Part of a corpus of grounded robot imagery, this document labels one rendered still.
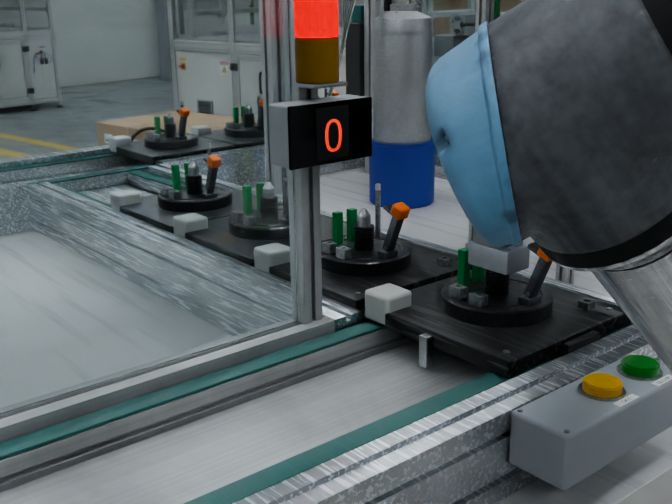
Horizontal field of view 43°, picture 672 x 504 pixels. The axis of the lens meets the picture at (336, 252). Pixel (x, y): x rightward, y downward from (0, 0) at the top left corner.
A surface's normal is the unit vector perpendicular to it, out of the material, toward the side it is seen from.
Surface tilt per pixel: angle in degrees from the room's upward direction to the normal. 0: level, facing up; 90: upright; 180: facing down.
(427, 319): 0
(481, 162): 93
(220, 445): 0
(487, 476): 90
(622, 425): 90
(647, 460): 0
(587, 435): 90
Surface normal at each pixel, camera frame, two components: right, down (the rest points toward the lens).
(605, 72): -0.43, 0.17
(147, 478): -0.01, -0.95
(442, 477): 0.64, 0.22
